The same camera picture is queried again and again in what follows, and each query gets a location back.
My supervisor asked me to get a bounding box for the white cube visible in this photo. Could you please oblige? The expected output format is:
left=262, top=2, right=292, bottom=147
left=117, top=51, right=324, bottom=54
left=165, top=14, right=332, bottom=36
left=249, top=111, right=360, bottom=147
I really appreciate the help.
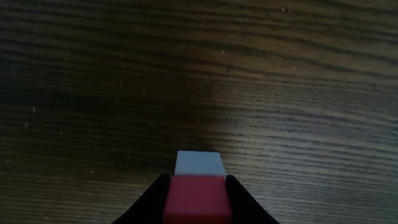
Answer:
left=174, top=151, right=227, bottom=177

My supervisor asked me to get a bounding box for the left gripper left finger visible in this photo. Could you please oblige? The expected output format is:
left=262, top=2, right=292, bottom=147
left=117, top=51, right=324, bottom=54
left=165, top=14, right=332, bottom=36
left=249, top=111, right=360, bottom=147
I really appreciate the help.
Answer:
left=111, top=173, right=170, bottom=224

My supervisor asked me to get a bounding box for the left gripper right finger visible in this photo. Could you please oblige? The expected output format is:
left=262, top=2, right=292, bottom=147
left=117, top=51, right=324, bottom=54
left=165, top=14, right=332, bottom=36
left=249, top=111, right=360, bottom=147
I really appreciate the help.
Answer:
left=225, top=174, right=280, bottom=224

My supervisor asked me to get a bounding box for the red cube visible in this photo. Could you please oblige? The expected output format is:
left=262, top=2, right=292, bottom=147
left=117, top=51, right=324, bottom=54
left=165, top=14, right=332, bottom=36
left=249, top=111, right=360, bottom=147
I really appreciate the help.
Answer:
left=162, top=175, right=233, bottom=224

